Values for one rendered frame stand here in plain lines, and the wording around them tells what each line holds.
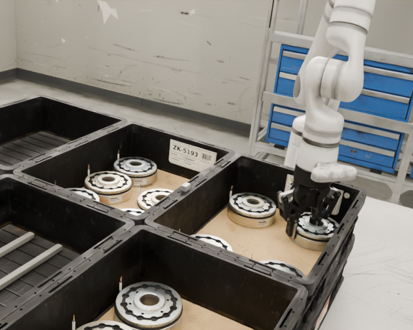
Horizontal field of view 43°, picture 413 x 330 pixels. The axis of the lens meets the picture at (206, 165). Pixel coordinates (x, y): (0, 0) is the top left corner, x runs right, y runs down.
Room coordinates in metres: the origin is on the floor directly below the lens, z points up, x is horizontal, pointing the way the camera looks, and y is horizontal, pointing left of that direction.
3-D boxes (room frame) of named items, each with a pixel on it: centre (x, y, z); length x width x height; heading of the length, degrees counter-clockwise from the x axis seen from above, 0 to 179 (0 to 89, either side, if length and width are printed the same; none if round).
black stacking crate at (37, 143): (1.13, 0.42, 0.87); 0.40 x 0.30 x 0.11; 155
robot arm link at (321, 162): (0.92, -0.22, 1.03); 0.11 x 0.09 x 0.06; 24
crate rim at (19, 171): (1.00, 0.15, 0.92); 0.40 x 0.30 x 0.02; 155
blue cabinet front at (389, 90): (2.70, -0.65, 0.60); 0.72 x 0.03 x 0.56; 69
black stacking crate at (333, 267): (0.88, -0.12, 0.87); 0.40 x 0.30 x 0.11; 155
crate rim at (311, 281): (0.88, -0.12, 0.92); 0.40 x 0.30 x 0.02; 155
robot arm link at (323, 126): (0.94, -0.20, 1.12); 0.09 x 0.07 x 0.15; 66
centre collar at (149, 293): (0.64, 0.06, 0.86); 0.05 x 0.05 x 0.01
